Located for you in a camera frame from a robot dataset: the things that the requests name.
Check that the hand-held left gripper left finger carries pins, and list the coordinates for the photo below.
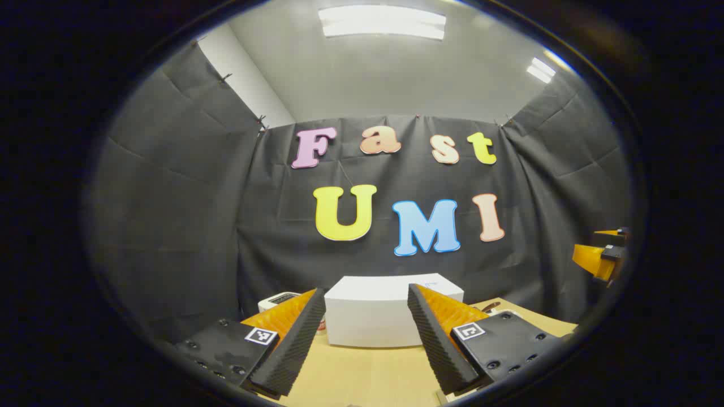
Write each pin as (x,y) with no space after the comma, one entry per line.
(294,345)

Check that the white toaster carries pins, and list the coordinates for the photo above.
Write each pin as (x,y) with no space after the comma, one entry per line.
(277,299)

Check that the small ceiling light panel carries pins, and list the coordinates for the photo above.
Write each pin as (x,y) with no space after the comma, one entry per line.
(541,70)

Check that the white microwave oven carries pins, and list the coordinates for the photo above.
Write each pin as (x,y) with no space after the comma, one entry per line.
(367,311)

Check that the large ceiling light panel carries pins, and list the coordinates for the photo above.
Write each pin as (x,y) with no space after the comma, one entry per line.
(382,21)

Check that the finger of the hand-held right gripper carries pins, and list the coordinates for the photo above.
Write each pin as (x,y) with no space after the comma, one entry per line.
(594,257)

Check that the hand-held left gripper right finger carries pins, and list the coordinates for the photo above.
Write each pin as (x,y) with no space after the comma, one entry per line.
(435,339)

